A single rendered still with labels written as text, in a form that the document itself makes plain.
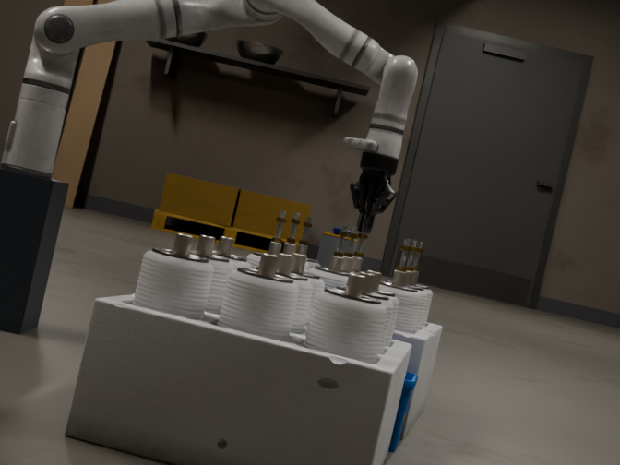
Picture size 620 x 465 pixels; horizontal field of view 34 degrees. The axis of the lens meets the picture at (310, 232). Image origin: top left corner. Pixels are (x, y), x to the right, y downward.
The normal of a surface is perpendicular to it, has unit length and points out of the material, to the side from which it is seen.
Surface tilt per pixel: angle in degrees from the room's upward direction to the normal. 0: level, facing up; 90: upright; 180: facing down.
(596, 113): 90
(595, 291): 90
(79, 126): 79
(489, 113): 90
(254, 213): 90
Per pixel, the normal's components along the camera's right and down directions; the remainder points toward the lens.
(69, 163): 0.06, -0.16
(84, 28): 0.31, 0.10
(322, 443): -0.15, -0.02
